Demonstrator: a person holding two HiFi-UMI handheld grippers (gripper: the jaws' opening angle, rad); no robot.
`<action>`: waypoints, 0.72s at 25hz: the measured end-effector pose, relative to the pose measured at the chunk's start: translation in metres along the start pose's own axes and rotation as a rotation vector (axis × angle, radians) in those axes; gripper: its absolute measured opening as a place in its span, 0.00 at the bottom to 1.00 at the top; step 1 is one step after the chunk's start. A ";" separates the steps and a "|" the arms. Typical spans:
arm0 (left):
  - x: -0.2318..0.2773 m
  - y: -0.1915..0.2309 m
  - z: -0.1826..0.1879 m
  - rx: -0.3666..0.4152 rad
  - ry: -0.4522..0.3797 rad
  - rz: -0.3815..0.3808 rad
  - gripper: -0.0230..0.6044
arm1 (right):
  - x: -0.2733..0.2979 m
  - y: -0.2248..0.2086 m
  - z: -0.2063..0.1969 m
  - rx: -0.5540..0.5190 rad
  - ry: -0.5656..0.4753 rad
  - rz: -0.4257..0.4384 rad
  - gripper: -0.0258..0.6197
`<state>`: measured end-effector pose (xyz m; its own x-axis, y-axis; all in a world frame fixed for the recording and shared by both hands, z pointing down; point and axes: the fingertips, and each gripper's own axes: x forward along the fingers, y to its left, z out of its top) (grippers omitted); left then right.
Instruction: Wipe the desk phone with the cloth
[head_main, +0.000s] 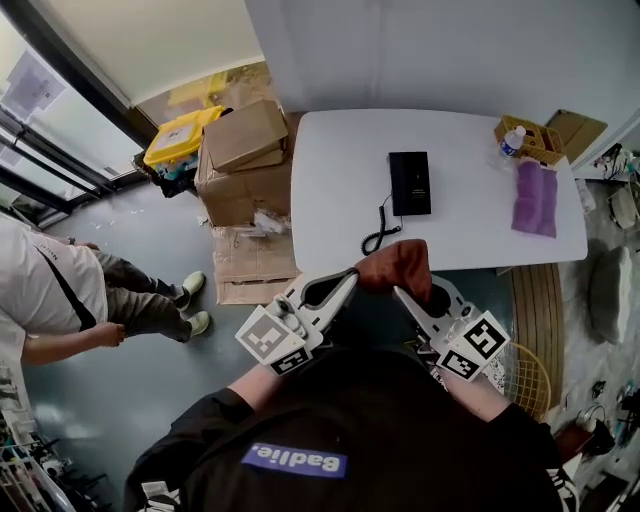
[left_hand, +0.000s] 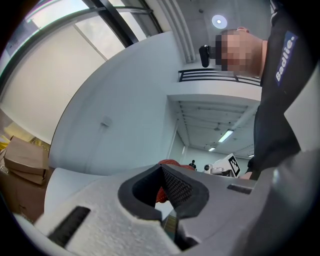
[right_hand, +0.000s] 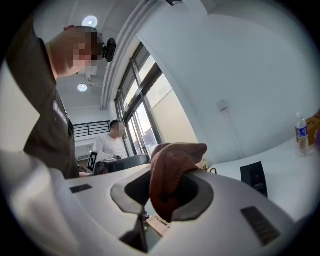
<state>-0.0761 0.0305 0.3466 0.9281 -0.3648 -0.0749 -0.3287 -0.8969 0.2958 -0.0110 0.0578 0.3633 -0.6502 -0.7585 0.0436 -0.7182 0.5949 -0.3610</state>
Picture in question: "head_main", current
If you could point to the reddish brown cloth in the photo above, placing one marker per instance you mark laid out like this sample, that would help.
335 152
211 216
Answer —
400 267

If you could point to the black desk phone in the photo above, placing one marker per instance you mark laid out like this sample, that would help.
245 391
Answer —
410 182

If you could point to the grey cushion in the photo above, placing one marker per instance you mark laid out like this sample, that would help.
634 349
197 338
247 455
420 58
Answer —
610 295

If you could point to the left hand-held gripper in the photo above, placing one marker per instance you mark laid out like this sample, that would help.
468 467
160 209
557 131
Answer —
295 325

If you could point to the purple fluffy cloth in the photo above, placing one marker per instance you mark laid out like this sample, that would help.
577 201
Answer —
535 200

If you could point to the flattened cardboard sheet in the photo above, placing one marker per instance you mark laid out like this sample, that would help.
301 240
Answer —
250 265

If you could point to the flat cardboard box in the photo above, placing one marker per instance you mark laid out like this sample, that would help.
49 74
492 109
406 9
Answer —
580 130

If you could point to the yellow plastic bin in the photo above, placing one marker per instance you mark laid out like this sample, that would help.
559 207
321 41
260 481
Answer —
175 137

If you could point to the person's left forearm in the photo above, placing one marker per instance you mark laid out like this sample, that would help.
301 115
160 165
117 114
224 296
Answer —
252 387

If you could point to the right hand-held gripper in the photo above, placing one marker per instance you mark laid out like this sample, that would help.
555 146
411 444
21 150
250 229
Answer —
465 345

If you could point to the small brown cardboard box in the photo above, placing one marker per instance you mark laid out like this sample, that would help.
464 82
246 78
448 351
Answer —
245 135

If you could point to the clear plastic water bottle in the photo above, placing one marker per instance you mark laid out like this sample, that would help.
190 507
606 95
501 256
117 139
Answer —
510 145

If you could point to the person's black shirt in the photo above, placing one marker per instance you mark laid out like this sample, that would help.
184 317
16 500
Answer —
350 430

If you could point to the wooden slatted bench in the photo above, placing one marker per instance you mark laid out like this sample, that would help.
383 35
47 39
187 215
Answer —
537 310

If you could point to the person's right forearm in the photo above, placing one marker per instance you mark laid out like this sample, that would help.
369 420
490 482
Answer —
475 400

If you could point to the paper sign on glass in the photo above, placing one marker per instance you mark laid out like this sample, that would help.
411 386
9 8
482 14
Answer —
32 87

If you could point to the large brown cardboard box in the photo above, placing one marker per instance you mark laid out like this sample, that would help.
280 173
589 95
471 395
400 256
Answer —
240 195

